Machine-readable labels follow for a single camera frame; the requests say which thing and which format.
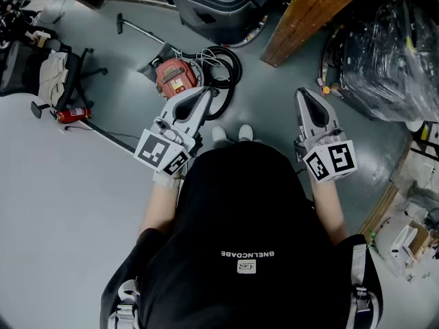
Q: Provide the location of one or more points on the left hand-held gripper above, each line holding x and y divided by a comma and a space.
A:
151, 149

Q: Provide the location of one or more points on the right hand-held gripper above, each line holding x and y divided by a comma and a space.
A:
339, 159

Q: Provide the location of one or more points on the red vacuum cleaner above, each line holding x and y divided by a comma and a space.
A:
173, 74

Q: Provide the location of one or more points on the person's left forearm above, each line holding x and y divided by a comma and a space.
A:
159, 207

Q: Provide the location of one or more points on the person's right forearm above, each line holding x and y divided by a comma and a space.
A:
329, 211

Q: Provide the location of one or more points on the silver metal handle bar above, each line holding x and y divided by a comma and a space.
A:
140, 29

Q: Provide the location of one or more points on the small orange round object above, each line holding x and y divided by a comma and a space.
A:
326, 89

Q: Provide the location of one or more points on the person's white left shoe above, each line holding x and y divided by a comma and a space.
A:
219, 133

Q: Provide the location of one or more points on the person's white shoe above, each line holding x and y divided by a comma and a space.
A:
219, 133
245, 132

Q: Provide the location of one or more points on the person's gray trousers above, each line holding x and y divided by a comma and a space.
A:
223, 144

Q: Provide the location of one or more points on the gray dust bag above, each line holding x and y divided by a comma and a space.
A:
152, 65

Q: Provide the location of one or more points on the person's white right shoe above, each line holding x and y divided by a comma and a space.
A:
245, 132

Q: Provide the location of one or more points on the plastic-wrapped black machine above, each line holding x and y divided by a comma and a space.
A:
384, 63

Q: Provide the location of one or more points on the brown wooden beam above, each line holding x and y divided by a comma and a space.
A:
308, 15

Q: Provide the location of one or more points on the black plastic bin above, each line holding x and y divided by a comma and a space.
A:
219, 5

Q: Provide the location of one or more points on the red fire extinguisher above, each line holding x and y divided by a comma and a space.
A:
72, 114

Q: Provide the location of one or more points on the black office chair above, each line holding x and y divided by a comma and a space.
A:
73, 70

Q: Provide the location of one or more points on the person's black shirt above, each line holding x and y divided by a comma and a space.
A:
247, 218

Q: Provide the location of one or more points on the beige cloth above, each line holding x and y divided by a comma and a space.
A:
53, 77

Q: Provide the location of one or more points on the white plastic device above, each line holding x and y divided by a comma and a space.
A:
403, 245

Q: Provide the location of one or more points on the cardboard box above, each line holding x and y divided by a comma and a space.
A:
422, 236

